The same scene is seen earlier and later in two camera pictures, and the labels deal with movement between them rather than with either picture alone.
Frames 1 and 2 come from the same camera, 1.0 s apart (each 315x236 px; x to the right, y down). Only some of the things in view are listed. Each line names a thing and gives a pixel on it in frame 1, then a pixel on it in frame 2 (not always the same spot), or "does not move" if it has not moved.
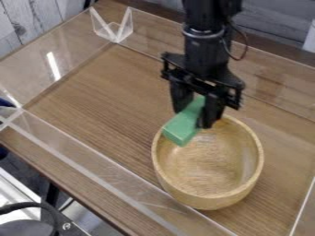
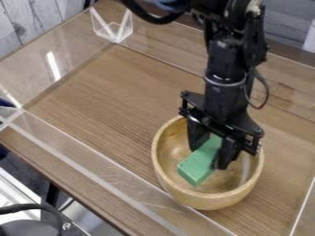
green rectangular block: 180,130 to 200,163
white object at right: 308,41 does not move
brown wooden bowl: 212,171 does not move
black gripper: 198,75 to 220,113
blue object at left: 5,102 does not move
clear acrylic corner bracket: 113,31 does not move
